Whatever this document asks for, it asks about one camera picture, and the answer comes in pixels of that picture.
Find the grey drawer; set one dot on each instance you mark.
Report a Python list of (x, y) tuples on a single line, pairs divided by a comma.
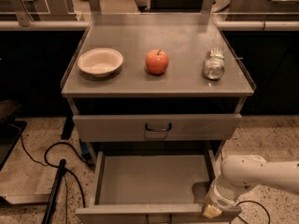
[(160, 189), (188, 127)]

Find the grey drawer cabinet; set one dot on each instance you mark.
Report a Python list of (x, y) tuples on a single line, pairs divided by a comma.
[(181, 89)]

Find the white paper bowl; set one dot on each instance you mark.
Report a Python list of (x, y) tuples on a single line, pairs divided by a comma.
[(100, 62)]

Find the white horizontal rail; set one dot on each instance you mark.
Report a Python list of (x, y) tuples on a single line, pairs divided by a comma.
[(222, 25)]

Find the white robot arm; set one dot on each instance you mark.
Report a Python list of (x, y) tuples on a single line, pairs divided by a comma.
[(241, 173)]

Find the red apple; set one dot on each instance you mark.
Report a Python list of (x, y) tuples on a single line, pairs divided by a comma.
[(156, 61)]

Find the black device at left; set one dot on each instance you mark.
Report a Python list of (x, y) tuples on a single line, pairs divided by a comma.
[(10, 128)]

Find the black pole on floor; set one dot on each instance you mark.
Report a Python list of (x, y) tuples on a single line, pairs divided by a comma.
[(54, 193)]

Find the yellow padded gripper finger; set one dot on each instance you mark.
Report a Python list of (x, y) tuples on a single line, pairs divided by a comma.
[(210, 211)]

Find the clear plastic bottle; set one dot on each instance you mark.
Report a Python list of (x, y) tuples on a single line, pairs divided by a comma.
[(213, 67)]

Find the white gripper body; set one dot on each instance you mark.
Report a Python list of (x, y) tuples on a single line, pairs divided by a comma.
[(217, 197)]

